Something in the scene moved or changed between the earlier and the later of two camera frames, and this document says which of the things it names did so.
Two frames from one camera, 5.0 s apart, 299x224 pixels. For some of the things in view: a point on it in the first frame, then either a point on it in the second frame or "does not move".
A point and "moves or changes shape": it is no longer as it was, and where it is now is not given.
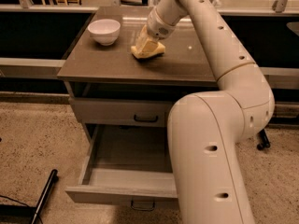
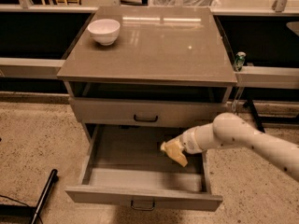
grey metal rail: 30,67 does not move
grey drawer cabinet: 119,97 does not move
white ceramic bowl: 105,31 does not move
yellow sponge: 160,49 moves or changes shape
